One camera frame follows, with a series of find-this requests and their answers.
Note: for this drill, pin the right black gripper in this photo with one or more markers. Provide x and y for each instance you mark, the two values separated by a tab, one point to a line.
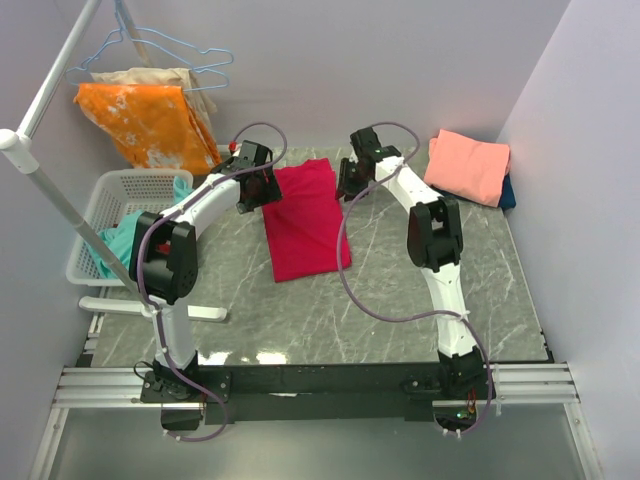
344	188

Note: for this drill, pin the aluminium frame rail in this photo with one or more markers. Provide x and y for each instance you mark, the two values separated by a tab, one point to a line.
108	388

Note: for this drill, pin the folded salmon t-shirt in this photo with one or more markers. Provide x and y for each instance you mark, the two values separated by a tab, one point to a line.
468	168

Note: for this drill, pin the orange tie-dye cloth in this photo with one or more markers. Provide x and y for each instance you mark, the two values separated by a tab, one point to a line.
152	126

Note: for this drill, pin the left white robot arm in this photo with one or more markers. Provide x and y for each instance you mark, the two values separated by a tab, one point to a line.
164	258

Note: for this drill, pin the white plastic laundry basket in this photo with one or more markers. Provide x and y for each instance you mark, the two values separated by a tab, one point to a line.
117	194

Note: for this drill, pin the folded navy t-shirt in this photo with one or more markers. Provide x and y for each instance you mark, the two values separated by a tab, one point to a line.
507	199

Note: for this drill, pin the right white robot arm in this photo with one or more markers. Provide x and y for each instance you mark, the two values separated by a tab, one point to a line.
434	232

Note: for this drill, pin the teal t-shirt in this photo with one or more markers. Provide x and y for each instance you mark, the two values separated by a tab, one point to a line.
117	245

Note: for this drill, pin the beige cloth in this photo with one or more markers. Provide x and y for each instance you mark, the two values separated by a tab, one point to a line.
195	95

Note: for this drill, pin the magenta t-shirt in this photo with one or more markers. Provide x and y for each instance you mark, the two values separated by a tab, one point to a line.
302	228

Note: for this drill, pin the white clothes rack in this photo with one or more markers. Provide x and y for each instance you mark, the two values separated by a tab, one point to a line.
35	238

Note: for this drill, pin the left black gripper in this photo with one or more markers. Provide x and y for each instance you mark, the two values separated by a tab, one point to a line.
271	193

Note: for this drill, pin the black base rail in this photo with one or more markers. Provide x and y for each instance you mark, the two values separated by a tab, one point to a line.
318	392

